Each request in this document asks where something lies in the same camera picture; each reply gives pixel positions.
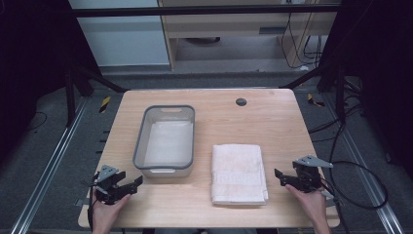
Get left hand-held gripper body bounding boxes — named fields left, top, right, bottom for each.
left=92, top=164, right=131, bottom=206

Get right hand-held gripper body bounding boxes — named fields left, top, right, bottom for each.
left=291, top=154, right=334, bottom=194

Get person's left hand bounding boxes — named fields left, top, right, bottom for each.
left=92, top=189, right=132, bottom=227

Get person's right hand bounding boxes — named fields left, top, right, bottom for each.
left=284, top=183, right=327, bottom=226

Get folded white towel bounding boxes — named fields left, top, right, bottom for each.
left=210, top=143, right=270, bottom=207

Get white basin with grey rim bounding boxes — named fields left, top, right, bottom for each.
left=131, top=104, right=196, bottom=178

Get yellow black striped tape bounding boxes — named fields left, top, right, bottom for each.
left=98, top=96, right=112, bottom=114
left=306, top=93, right=326, bottom=108

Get black metal stand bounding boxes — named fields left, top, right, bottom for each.
left=63, top=59, right=130, bottom=129
left=279, top=58, right=348, bottom=125

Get black curtain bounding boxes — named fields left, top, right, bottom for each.
left=0, top=0, right=102, bottom=165
left=319, top=0, right=413, bottom=181

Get white cabinet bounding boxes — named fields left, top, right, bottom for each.
left=67, top=0, right=171, bottom=68

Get light wooden desk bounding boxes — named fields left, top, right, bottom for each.
left=158, top=0, right=343, bottom=70

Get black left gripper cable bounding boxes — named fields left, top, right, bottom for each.
left=86, top=174, right=100, bottom=232

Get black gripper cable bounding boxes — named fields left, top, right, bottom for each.
left=86, top=174, right=100, bottom=232
left=319, top=160, right=390, bottom=234

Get black floor cables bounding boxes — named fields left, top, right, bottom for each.
left=307, top=77, right=369, bottom=144

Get aluminium floor rail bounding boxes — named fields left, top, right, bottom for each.
left=9, top=97, right=90, bottom=234
left=323, top=93, right=405, bottom=234

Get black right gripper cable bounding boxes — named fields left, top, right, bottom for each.
left=319, top=160, right=390, bottom=234

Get thin black floor cable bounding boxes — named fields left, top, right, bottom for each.
left=26, top=110, right=49, bottom=133

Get black cables under desk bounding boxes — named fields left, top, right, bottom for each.
left=280, top=12, right=324, bottom=70

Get black horizontal frame bar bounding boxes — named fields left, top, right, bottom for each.
left=69, top=4, right=342, bottom=19

